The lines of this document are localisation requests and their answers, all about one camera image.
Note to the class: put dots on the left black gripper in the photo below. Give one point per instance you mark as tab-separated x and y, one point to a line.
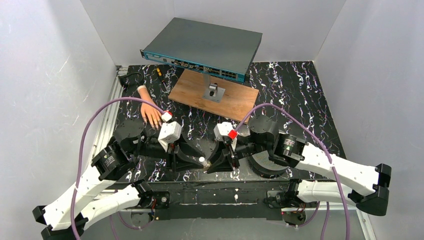
174	153

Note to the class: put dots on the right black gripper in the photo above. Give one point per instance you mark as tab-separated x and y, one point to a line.
228	152

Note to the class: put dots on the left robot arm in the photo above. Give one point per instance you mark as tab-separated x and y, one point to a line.
79	207

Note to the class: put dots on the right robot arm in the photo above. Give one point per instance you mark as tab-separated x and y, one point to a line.
363	186

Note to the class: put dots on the mannequin hand with nails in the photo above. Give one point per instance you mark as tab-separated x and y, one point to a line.
149	114

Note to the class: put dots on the grey ribbed round disc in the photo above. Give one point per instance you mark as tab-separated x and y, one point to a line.
262	166

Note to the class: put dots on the wooden base board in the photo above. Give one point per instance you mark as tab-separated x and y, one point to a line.
237	101

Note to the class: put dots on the yellow black screwdriver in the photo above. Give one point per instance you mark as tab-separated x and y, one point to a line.
162	79

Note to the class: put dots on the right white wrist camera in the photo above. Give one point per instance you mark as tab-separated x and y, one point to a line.
224	132

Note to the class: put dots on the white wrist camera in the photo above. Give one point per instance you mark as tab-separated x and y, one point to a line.
169	133
224	132

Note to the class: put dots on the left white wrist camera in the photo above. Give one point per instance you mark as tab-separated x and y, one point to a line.
169	133

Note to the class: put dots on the black front mounting rail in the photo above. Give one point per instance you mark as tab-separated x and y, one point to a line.
218	200

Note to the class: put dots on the metal stand bracket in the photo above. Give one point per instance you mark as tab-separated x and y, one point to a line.
212	91

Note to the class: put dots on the aluminium frame profile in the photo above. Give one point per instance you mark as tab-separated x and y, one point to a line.
102	109

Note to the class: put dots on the black plug with cable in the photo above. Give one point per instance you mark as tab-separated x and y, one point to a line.
126	82

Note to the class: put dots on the grey teal network switch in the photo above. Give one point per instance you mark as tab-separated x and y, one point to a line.
212	49

